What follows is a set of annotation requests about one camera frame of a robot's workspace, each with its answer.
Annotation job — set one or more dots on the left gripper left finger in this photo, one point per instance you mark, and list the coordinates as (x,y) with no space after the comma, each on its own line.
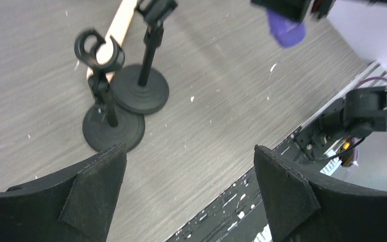
(76,203)

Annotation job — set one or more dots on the black stand middle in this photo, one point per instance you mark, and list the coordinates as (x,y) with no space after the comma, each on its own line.
(141,88)

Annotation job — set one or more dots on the black stand left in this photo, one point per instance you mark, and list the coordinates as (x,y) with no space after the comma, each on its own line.
(105,123)

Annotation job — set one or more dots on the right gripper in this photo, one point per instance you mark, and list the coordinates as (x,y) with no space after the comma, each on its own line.
(297,10)

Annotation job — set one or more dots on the black stand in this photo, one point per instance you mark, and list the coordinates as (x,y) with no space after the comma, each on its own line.
(105,123)
(141,88)

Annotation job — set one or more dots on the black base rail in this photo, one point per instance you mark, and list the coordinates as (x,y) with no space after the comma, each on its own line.
(238,213)

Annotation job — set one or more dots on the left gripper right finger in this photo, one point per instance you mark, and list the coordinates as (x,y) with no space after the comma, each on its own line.
(305,205)

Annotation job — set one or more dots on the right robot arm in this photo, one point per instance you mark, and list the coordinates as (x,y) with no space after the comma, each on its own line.
(337,131)

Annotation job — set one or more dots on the peach microphone left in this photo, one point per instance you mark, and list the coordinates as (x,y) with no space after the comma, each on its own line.
(118,29)

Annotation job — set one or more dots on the purple microphone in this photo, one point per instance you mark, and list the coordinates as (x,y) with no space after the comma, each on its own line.
(286,32)

